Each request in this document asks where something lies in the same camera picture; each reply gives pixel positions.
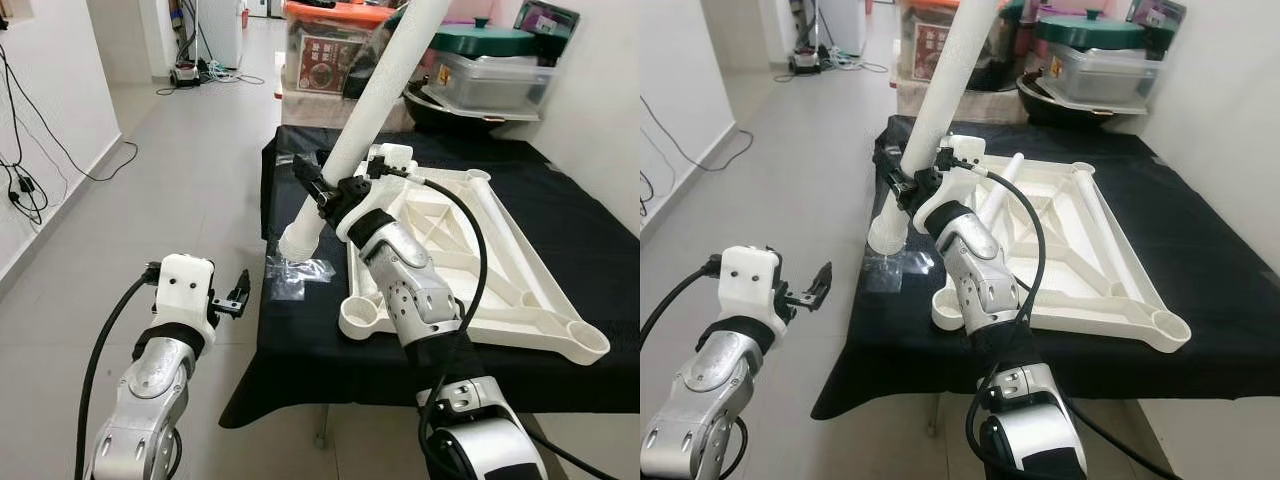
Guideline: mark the red printed box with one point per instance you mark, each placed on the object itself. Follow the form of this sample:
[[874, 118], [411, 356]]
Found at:
[[322, 68], [928, 55]]

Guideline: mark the green pot lid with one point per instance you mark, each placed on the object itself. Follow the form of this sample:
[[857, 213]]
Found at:
[[485, 42], [1090, 32]]

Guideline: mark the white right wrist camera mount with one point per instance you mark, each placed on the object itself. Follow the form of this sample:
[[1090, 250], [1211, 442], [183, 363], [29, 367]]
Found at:
[[965, 148], [392, 158]]

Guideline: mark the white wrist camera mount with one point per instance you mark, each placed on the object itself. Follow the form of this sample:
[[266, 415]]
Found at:
[[392, 158], [750, 280], [185, 285], [965, 148]]

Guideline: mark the dark printed carton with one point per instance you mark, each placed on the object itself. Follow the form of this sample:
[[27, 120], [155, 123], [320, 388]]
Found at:
[[545, 18], [1155, 12]]

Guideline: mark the clear plastic container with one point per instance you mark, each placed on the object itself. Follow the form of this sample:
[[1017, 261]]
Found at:
[[490, 85], [1100, 75]]

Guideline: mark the black tablecloth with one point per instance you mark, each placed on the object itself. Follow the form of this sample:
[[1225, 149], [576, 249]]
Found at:
[[580, 230], [1200, 230]]

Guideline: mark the small black handheld device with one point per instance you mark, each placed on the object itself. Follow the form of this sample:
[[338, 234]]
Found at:
[[318, 4]]

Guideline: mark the clear plastic bag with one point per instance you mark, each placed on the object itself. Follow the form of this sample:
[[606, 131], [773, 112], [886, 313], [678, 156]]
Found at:
[[895, 265], [300, 270]]

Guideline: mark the white plastic table top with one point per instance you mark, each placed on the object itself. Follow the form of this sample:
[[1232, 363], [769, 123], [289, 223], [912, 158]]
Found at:
[[1060, 215], [450, 225]]

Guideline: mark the black bag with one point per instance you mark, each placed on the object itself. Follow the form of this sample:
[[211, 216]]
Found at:
[[355, 75], [1005, 60]]

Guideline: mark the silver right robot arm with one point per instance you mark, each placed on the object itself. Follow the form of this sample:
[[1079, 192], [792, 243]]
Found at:
[[420, 290], [985, 260]]

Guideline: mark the beige cloth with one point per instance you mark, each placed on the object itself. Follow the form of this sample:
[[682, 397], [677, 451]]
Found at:
[[300, 112], [910, 105]]

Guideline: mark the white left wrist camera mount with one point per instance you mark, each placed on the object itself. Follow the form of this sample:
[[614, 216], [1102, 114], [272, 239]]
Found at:
[[750, 280], [185, 285]]

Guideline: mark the pink box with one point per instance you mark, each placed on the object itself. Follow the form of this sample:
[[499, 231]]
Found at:
[[1090, 6], [480, 8]]

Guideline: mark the black wok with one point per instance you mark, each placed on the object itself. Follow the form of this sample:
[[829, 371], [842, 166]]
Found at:
[[450, 118], [1050, 108]]

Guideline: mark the orange lidded storage box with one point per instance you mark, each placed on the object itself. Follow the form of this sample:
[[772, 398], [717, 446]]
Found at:
[[330, 12], [920, 5]]

